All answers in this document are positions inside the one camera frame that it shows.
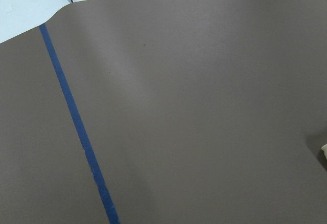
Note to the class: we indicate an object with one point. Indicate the cream long-sleeve printed t-shirt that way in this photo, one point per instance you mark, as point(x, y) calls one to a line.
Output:
point(324, 149)

